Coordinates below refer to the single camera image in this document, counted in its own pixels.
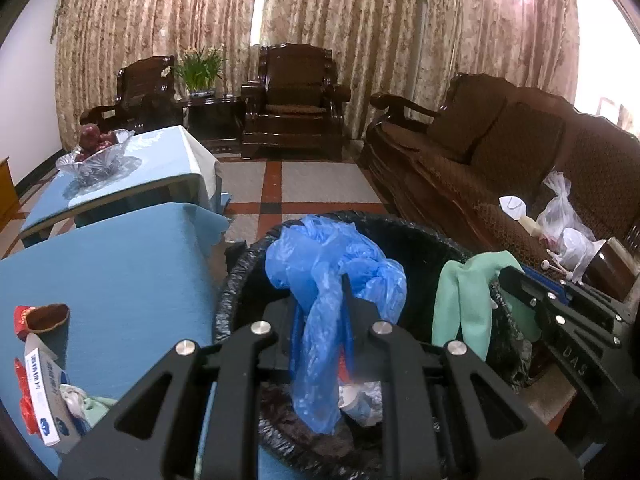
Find green rubber glove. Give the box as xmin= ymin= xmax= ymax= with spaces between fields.
xmin=431 ymin=250 xmax=541 ymax=367
xmin=60 ymin=384 xmax=117 ymax=436

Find blue plastic bag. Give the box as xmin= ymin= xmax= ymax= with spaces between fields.
xmin=265 ymin=214 xmax=407 ymax=434

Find clear white plastic bag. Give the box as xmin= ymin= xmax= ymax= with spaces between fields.
xmin=338 ymin=382 xmax=383 ymax=427

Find black lined trash bin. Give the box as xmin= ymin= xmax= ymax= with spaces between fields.
xmin=214 ymin=210 xmax=539 ymax=480

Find white plastic bags on sofa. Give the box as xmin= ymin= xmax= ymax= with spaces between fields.
xmin=536 ymin=171 xmax=605 ymax=282

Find white cup on sofa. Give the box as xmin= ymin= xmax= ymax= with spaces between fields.
xmin=499 ymin=196 xmax=541 ymax=237

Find white blue carton box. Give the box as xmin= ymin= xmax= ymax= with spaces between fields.
xmin=24 ymin=334 xmax=84 ymax=454

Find dark wooden sofa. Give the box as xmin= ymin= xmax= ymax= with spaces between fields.
xmin=362 ymin=74 xmax=639 ymax=299

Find blue tablecloth near table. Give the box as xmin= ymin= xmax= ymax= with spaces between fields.
xmin=1 ymin=204 xmax=288 ymax=479

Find blue tablecloth table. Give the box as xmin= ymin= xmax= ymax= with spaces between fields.
xmin=1 ymin=204 xmax=288 ymax=479
xmin=20 ymin=126 xmax=230 ymax=247

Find red plastic wrapper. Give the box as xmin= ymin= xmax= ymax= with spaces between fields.
xmin=14 ymin=358 xmax=39 ymax=434

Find red brown paper cup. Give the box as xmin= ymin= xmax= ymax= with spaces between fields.
xmin=13 ymin=304 xmax=70 ymax=341

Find blue tablecloth far table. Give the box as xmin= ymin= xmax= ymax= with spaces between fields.
xmin=20 ymin=126 xmax=230 ymax=247

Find floral beige curtains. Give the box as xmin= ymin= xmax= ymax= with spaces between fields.
xmin=52 ymin=0 xmax=579 ymax=148

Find glass fruit bowl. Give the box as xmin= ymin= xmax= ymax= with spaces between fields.
xmin=55 ymin=129 xmax=134 ymax=188

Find wooden tv cabinet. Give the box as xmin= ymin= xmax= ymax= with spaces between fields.
xmin=0 ymin=157 xmax=21 ymax=230

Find dark wooden side table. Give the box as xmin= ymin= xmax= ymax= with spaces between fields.
xmin=181 ymin=94 xmax=246 ymax=154

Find right dark wooden armchair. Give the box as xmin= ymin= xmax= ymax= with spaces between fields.
xmin=241 ymin=44 xmax=350 ymax=160

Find dark wooden armchair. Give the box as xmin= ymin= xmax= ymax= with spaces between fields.
xmin=79 ymin=55 xmax=183 ymax=133
xmin=241 ymin=44 xmax=350 ymax=160

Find red fruit in bowl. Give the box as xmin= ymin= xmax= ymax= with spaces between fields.
xmin=75 ymin=124 xmax=118 ymax=162

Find left dark wooden armchair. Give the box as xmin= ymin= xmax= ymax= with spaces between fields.
xmin=79 ymin=55 xmax=183 ymax=133

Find potted green plant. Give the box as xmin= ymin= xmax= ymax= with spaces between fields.
xmin=176 ymin=47 xmax=224 ymax=96

